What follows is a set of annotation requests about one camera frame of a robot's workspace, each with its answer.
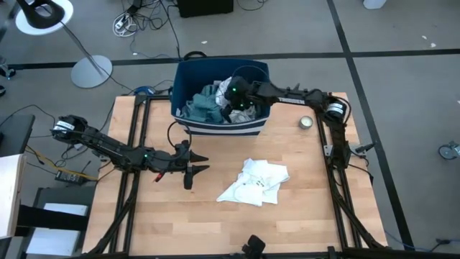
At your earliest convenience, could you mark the black metal table frame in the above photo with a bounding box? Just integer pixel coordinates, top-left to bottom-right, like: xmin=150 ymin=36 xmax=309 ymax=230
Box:
xmin=86 ymin=91 xmax=389 ymax=259

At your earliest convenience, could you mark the long black floor cable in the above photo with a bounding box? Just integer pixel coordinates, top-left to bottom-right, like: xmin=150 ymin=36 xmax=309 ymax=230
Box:
xmin=157 ymin=0 xmax=183 ymax=60

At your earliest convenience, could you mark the black power adapter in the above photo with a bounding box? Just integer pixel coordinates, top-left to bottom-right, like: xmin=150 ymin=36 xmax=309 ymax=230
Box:
xmin=54 ymin=170 xmax=87 ymax=186

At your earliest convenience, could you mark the small black camera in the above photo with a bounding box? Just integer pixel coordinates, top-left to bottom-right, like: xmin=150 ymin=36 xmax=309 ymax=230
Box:
xmin=241 ymin=235 xmax=267 ymax=257

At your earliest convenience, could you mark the floor lamp with round base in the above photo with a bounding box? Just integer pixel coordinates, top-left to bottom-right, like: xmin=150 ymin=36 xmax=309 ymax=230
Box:
xmin=14 ymin=0 xmax=114 ymax=89

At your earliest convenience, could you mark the small round metal tin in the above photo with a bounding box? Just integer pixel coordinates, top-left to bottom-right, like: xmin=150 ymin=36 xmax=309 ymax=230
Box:
xmin=298 ymin=115 xmax=314 ymax=130

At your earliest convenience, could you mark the navy white-striped fabric basket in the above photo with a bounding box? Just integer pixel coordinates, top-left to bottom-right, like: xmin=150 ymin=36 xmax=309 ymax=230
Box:
xmin=169 ymin=51 xmax=272 ymax=137

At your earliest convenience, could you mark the white cable bundle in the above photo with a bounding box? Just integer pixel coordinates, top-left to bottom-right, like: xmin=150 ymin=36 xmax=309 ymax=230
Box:
xmin=112 ymin=12 xmax=139 ymax=38

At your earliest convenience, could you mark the green dotted shirt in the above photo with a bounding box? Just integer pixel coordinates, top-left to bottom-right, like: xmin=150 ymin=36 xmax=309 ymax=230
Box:
xmin=179 ymin=84 xmax=226 ymax=124

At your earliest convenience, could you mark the white object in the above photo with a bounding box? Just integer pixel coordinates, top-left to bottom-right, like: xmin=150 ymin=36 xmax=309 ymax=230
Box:
xmin=362 ymin=0 xmax=387 ymax=10

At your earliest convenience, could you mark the grey caster wheel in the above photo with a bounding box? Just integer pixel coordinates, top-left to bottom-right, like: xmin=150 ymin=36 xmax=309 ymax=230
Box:
xmin=438 ymin=141 xmax=460 ymax=160

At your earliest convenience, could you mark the black plug with cable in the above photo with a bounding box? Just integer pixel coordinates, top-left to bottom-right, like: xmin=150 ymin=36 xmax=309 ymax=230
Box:
xmin=429 ymin=237 xmax=460 ymax=253

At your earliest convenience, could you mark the white t-shirt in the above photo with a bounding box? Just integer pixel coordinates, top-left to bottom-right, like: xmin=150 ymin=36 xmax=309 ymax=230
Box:
xmin=216 ymin=158 xmax=290 ymax=208

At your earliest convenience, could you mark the dark grey cart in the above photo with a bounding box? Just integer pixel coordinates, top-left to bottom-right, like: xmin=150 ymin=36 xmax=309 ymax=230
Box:
xmin=14 ymin=186 xmax=96 ymax=259

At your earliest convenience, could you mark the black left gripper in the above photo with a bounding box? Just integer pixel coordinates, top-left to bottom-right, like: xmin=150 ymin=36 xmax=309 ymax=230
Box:
xmin=171 ymin=140 xmax=211 ymax=191

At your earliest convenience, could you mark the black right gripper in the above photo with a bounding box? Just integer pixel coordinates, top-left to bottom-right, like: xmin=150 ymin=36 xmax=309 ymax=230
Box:
xmin=221 ymin=76 xmax=258 ymax=124

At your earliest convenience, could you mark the black flat panel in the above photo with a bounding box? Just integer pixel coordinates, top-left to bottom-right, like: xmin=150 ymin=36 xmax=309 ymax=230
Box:
xmin=0 ymin=114 xmax=36 ymax=158

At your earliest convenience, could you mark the black box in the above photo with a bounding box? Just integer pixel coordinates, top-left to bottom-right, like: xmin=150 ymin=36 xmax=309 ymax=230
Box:
xmin=177 ymin=0 xmax=234 ymax=18

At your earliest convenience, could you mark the yellow cable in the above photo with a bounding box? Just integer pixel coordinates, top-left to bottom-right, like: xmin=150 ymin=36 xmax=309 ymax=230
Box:
xmin=24 ymin=145 xmax=98 ymax=181

